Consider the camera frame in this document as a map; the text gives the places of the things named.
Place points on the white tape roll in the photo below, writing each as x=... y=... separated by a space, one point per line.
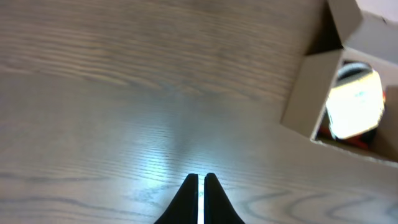
x=352 y=68

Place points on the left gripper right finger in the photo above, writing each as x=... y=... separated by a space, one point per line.
x=217 y=207

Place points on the cardboard box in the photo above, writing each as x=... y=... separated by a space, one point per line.
x=351 y=31

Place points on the orange utility knife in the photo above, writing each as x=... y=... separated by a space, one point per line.
x=362 y=141

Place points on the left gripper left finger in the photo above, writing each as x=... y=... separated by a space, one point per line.
x=183 y=209

